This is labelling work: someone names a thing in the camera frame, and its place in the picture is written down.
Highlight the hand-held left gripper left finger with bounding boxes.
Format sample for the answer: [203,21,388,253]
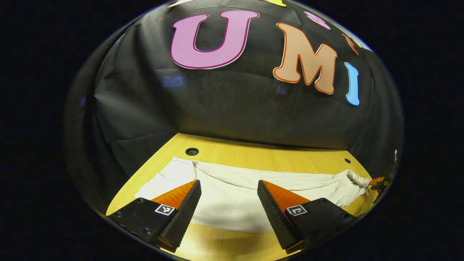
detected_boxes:
[107,179,202,253]

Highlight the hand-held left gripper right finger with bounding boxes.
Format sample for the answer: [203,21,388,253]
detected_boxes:
[257,179,358,254]

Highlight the white jeans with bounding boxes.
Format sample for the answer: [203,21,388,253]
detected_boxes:
[135,157,372,233]

